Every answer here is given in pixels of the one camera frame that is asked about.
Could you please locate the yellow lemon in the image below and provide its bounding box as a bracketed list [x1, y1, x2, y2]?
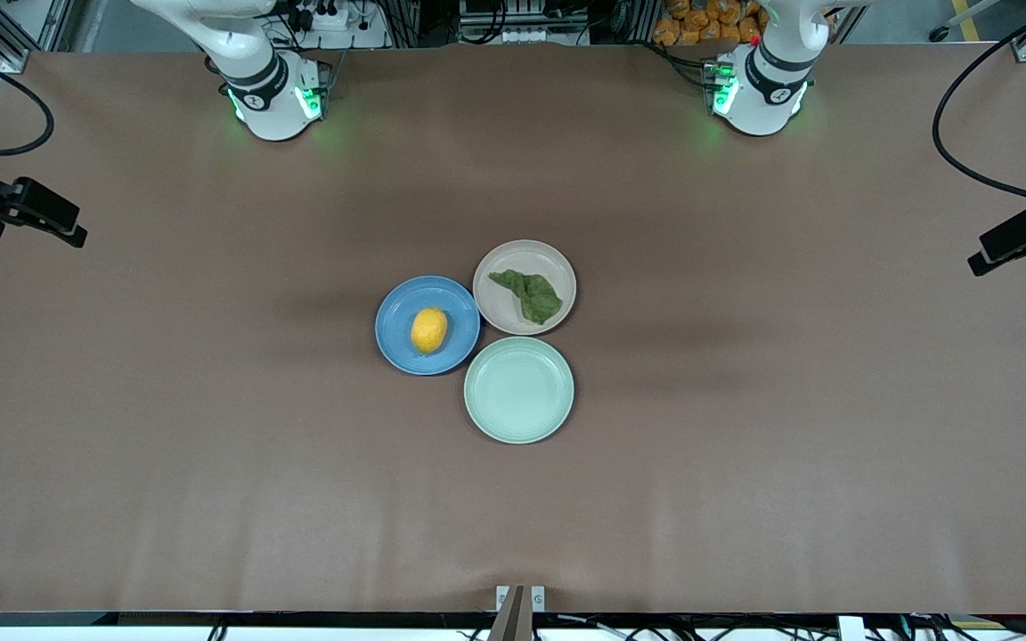
[411, 307, 449, 355]

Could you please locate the green lettuce leaf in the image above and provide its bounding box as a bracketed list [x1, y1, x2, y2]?
[488, 269, 564, 326]

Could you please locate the blue plate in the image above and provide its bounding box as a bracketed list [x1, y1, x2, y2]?
[375, 275, 482, 377]

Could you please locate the white power strip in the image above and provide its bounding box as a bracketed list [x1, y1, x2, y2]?
[286, 0, 352, 33]

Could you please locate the bag of orange items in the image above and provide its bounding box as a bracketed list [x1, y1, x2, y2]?
[652, 0, 765, 47]

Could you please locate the beige plate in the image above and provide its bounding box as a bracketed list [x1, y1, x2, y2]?
[473, 239, 578, 337]

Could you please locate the pale green plate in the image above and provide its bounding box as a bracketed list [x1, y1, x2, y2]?
[463, 336, 575, 445]

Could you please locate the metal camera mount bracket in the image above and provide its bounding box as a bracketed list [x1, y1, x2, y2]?
[495, 585, 546, 641]

